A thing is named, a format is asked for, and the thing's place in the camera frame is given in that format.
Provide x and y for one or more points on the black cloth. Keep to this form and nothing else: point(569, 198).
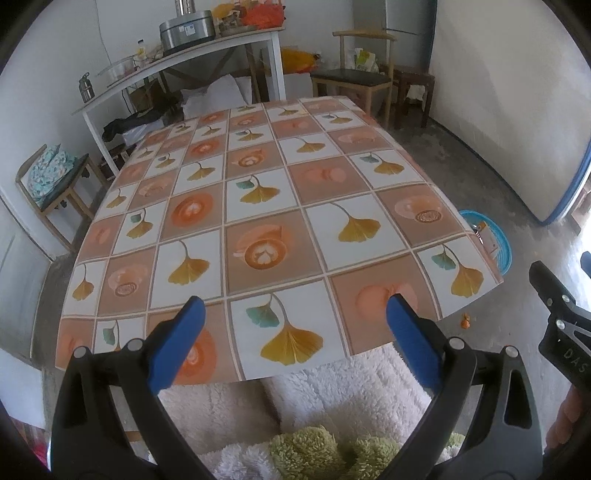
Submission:
point(134, 125)

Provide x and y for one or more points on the orange plastic bag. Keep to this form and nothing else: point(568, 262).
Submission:
point(263, 14)

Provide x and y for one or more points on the glass bowl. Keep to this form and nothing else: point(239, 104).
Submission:
point(117, 70)

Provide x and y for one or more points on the steel canister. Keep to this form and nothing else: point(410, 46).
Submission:
point(184, 6)

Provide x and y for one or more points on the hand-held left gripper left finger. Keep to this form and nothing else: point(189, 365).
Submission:
point(178, 344)

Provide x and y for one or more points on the white side table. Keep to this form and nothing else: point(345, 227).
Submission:
point(207, 44)

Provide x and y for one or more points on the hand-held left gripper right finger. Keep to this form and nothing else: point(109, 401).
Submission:
point(413, 341)

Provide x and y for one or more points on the dark flask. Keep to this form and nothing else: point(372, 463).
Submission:
point(86, 88)

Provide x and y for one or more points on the small clear bottle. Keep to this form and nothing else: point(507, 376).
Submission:
point(141, 51)

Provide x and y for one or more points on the silver rice cooker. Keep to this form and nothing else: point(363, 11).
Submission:
point(187, 30)

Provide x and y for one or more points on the white fleece garment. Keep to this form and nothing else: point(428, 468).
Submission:
point(332, 397)

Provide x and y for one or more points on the white mattress with blue edge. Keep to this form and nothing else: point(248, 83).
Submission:
point(498, 115)

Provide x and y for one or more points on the floral patterned cushion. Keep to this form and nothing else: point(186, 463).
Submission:
point(48, 170)

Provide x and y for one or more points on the ginkgo patterned tablecloth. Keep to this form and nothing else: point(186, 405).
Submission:
point(277, 207)

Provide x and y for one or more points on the cardboard box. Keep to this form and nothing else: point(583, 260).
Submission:
point(141, 98)

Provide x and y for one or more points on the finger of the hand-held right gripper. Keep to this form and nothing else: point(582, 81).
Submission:
point(547, 286)
point(586, 262)

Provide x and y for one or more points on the dark wooden stool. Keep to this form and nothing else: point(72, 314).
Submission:
point(415, 74)

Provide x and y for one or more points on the white plastic bag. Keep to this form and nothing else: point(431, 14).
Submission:
point(366, 59)

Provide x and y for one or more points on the yellow bag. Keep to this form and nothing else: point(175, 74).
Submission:
point(298, 60)

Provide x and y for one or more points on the wooden chair with black seat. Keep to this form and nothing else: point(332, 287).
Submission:
point(351, 76)

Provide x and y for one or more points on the wooden chair with dark seat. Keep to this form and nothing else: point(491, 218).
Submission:
point(62, 191)

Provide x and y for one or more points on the green fleece cloth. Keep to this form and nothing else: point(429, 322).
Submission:
point(314, 452)

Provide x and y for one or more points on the white sack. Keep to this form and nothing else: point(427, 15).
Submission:
point(217, 94)

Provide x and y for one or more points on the blue plastic waste basket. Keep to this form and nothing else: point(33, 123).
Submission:
point(502, 240)

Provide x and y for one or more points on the person's right hand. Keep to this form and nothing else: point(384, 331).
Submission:
point(564, 417)

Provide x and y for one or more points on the white cloth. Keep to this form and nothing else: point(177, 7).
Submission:
point(415, 93)

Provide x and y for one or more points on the yellow packet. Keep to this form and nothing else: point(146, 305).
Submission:
point(224, 10)

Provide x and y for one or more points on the grey refrigerator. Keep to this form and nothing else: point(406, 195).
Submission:
point(406, 14)

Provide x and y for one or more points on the small orange peel scrap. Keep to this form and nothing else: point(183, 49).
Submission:
point(466, 320)

